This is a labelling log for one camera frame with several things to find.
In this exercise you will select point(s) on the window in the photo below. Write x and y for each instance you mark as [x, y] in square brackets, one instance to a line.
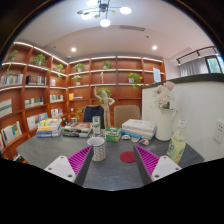
[214, 65]

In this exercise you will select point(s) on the tall white green carton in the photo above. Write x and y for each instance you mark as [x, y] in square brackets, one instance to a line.
[96, 126]

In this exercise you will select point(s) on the small blue orange packet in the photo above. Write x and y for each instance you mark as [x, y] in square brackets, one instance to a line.
[144, 142]

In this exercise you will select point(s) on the wooden artist mannequin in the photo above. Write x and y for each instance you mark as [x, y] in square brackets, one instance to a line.
[106, 106]

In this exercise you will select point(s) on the stack of colourful books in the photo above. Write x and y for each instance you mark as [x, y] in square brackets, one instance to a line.
[49, 128]

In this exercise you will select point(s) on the stack of dark books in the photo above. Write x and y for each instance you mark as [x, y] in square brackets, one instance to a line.
[77, 129]

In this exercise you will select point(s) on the clear bottle of yellow drink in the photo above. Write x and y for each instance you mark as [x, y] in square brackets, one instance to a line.
[176, 146]

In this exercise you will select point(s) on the flat round red coaster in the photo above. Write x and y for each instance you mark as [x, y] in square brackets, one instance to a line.
[127, 157]

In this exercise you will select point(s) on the round recessed ceiling light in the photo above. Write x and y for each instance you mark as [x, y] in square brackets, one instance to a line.
[73, 49]
[154, 47]

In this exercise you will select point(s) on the green and white box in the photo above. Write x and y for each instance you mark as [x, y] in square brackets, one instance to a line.
[113, 135]

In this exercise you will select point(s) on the beige chair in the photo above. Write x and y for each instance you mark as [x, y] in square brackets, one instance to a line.
[127, 114]

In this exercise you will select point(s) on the ceiling air vent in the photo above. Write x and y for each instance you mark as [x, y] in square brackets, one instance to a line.
[132, 28]

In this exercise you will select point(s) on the wooden shelf unit with books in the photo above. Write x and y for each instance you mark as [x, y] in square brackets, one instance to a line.
[40, 93]

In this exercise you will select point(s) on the black ceiling track rail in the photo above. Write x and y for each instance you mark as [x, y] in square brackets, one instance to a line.
[196, 52]

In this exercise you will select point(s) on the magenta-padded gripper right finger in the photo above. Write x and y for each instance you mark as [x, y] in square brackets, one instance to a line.
[160, 166]

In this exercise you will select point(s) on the white ceramic jug vase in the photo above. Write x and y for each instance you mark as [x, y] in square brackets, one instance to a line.
[165, 126]

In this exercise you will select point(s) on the white wall socket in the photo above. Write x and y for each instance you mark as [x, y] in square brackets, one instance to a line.
[219, 131]

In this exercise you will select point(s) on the white patterned mug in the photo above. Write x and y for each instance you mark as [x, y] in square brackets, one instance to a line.
[97, 150]

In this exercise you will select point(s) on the grey curtain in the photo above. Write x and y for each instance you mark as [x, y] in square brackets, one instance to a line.
[194, 67]

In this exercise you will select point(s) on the branched ceiling lamp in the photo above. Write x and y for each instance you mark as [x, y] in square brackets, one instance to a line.
[104, 10]

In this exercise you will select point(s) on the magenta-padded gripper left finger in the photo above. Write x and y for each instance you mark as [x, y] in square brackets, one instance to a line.
[66, 166]

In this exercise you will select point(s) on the stack of white books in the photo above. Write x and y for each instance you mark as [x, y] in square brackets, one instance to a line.
[139, 128]

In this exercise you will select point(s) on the dark chair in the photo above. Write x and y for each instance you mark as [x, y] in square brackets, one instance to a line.
[91, 113]

